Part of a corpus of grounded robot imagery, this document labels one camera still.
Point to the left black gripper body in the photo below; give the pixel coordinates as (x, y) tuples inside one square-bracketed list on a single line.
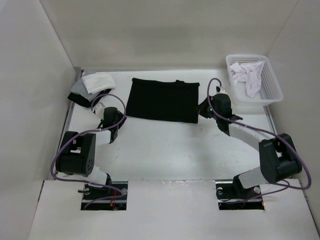
[(120, 120)]

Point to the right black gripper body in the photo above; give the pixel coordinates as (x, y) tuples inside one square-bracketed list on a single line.
[(205, 111)]

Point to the black tank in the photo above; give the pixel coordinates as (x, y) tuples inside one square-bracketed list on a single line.
[(163, 101), (82, 101)]

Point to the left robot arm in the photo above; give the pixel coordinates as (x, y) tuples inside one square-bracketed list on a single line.
[(75, 160)]

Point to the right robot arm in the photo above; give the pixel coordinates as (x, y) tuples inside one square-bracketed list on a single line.
[(277, 160)]

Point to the folded black tank top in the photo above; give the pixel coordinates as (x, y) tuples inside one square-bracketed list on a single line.
[(82, 101)]

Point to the white tank top in basket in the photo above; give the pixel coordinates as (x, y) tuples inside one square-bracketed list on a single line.
[(249, 74)]

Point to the folded grey tank top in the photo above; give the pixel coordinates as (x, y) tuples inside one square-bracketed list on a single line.
[(79, 89)]

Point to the white plastic basket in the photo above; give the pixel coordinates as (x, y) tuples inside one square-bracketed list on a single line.
[(270, 90)]

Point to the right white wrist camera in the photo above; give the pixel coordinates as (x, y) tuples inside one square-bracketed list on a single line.
[(220, 90)]

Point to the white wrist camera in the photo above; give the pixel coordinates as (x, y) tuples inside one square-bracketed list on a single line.
[(220, 90), (98, 109)]

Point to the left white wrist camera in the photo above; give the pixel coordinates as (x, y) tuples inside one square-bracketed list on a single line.
[(98, 109)]

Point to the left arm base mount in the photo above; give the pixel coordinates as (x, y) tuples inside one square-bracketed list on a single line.
[(104, 199)]

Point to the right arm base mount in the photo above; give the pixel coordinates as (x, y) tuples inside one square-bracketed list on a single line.
[(232, 197)]

